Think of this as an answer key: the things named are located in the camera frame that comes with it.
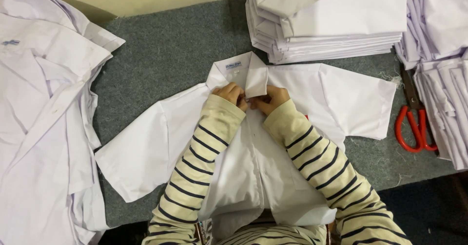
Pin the person's striped top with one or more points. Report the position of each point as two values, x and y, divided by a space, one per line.
270 236

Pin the person's right fingers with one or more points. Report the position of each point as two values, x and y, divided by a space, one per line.
259 102

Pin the person's left hand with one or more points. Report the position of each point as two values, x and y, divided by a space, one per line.
227 93

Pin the white short-sleeved shirt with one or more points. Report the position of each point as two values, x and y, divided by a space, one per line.
329 99

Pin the stack of folded white shirts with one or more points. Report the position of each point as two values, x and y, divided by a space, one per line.
329 18

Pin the person's right hand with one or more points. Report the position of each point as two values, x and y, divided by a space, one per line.
272 99

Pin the person's left fingers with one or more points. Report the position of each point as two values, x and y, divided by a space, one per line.
242 100

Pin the leaning pile of white shirts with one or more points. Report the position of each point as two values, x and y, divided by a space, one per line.
444 73

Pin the heap of unfolded white shirts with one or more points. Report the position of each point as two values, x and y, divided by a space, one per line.
40 128

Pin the grey felt table cover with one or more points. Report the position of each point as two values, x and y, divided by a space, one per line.
168 55

